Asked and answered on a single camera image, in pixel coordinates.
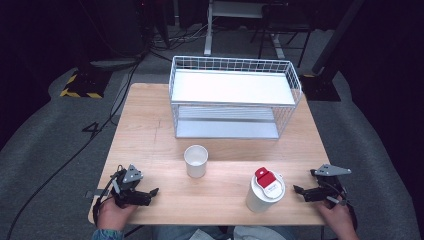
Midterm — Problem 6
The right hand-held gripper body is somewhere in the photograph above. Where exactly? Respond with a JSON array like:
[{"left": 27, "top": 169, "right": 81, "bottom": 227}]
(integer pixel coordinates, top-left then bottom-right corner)
[{"left": 309, "top": 163, "right": 353, "bottom": 206}]

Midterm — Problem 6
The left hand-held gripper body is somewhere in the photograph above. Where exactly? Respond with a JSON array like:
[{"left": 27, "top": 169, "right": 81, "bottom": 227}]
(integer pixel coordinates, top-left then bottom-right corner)
[{"left": 110, "top": 163, "right": 153, "bottom": 208}]

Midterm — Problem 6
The person's right hand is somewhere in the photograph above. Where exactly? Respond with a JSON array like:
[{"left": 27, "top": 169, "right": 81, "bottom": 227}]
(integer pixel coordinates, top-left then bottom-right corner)
[{"left": 315, "top": 197, "right": 354, "bottom": 236}]

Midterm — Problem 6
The person's left hand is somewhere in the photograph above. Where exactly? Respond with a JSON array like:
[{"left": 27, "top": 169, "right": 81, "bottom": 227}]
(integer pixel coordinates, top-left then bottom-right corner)
[{"left": 96, "top": 195, "right": 138, "bottom": 232}]

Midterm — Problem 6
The white tumbler with red lid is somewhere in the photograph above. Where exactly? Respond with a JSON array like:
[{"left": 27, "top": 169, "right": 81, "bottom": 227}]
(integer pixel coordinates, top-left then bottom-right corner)
[{"left": 245, "top": 166, "right": 287, "bottom": 214}]

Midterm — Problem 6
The white paper cup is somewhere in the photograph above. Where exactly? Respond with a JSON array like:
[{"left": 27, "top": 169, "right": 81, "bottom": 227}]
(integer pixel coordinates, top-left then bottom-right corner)
[{"left": 183, "top": 144, "right": 210, "bottom": 179}]

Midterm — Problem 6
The black stand with base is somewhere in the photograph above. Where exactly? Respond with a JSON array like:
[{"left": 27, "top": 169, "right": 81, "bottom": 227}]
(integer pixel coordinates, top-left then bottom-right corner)
[{"left": 299, "top": 0, "right": 366, "bottom": 103}]

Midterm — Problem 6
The black chair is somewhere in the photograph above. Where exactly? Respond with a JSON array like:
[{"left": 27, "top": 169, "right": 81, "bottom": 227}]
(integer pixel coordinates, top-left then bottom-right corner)
[{"left": 249, "top": 2, "right": 315, "bottom": 69}]

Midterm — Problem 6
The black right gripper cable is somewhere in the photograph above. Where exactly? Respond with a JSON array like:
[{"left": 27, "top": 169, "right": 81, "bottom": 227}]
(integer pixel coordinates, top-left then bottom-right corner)
[{"left": 339, "top": 186, "right": 359, "bottom": 232}]

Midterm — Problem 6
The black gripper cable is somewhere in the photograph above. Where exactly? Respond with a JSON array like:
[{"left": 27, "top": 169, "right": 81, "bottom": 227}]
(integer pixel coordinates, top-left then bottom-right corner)
[
  {"left": 92, "top": 165, "right": 125, "bottom": 228},
  {"left": 339, "top": 186, "right": 359, "bottom": 232}
]

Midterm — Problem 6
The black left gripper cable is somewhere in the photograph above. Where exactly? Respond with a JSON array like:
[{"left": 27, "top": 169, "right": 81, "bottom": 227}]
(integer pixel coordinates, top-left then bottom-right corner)
[{"left": 92, "top": 165, "right": 125, "bottom": 228}]

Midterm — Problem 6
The long black floor cable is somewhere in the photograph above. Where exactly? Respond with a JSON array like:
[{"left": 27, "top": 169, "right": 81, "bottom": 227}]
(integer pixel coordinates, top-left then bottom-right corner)
[{"left": 5, "top": 54, "right": 145, "bottom": 240}]

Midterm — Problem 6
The white wire shelf rack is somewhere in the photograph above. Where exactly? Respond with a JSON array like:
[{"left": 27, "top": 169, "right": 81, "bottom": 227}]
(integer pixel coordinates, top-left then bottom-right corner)
[{"left": 168, "top": 55, "right": 304, "bottom": 141}]

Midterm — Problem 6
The yellow black striped base plate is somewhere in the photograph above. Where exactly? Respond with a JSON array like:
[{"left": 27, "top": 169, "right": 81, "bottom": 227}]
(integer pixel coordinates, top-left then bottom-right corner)
[{"left": 59, "top": 67, "right": 114, "bottom": 100}]

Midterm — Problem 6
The bundle of floor cables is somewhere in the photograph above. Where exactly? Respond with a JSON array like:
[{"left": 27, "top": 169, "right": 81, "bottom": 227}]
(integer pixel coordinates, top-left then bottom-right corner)
[{"left": 146, "top": 18, "right": 214, "bottom": 64}]

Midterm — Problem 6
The white desk frame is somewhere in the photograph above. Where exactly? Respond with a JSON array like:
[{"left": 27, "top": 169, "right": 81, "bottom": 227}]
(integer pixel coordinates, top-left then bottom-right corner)
[{"left": 203, "top": 0, "right": 288, "bottom": 57}]

